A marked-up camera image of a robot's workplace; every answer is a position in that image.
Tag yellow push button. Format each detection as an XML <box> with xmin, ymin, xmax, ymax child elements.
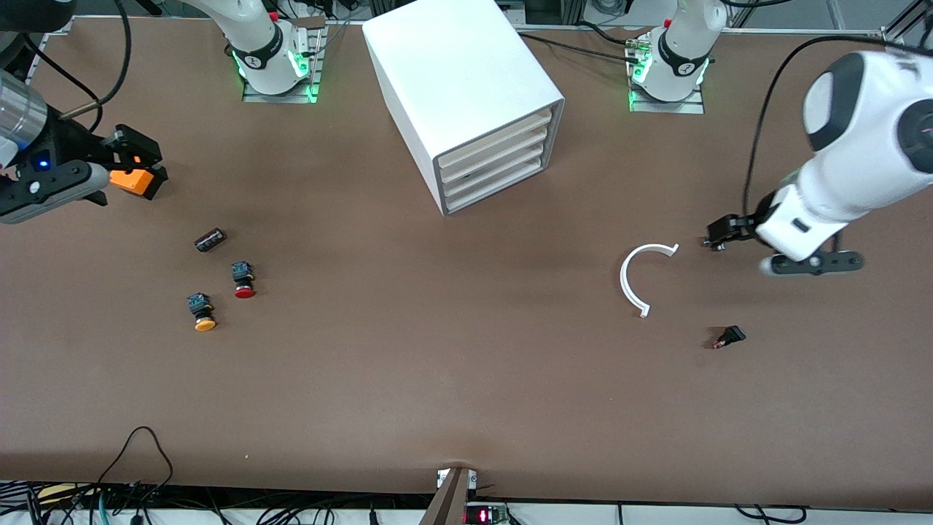
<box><xmin>187</xmin><ymin>292</ymin><xmax>218</xmax><ymax>333</ymax></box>

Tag beige fronted cabinet drawer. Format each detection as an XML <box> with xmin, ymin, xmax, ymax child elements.
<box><xmin>437</xmin><ymin>108</ymin><xmax>553</xmax><ymax>170</ymax></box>

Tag white curved plastic arc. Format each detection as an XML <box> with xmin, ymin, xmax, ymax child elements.
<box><xmin>620</xmin><ymin>243</ymin><xmax>680</xmax><ymax>319</ymax></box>

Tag device with red display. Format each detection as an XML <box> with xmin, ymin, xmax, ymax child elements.
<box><xmin>464</xmin><ymin>503</ymin><xmax>509</xmax><ymax>525</ymax></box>

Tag orange button enclosure box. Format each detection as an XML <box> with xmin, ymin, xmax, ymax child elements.
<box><xmin>109</xmin><ymin>166</ymin><xmax>168</xmax><ymax>201</ymax></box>

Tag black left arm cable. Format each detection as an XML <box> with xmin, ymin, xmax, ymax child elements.
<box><xmin>742</xmin><ymin>35</ymin><xmax>933</xmax><ymax>218</ymax></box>

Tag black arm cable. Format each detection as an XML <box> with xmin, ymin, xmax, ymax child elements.
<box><xmin>18</xmin><ymin>0</ymin><xmax>132</xmax><ymax>136</ymax></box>
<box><xmin>742</xmin><ymin>35</ymin><xmax>933</xmax><ymax>218</ymax></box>

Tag aluminium frame profile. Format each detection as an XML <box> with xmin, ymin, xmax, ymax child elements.
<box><xmin>26</xmin><ymin>18</ymin><xmax>74</xmax><ymax>82</ymax></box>

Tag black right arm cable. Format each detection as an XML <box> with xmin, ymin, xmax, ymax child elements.
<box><xmin>18</xmin><ymin>0</ymin><xmax>132</xmax><ymax>136</ymax></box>

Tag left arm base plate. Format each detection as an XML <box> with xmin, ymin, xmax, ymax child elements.
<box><xmin>628</xmin><ymin>29</ymin><xmax>706</xmax><ymax>114</ymax></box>

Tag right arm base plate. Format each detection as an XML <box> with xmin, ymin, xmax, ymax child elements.
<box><xmin>242</xmin><ymin>18</ymin><xmax>327</xmax><ymax>104</ymax></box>

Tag black power cable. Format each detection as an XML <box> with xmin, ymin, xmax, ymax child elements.
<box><xmin>519</xmin><ymin>33</ymin><xmax>642</xmax><ymax>65</ymax></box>
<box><xmin>576</xmin><ymin>20</ymin><xmax>642</xmax><ymax>46</ymax></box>

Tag thin black looped cable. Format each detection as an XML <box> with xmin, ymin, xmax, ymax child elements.
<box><xmin>95</xmin><ymin>427</ymin><xmax>176</xmax><ymax>504</ymax></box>

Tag black cable bundle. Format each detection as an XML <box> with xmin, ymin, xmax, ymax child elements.
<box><xmin>0</xmin><ymin>480</ymin><xmax>438</xmax><ymax>525</ymax></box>

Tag brown wooden post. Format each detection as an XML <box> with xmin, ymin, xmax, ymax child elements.
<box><xmin>419</xmin><ymin>467</ymin><xmax>471</xmax><ymax>525</ymax></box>

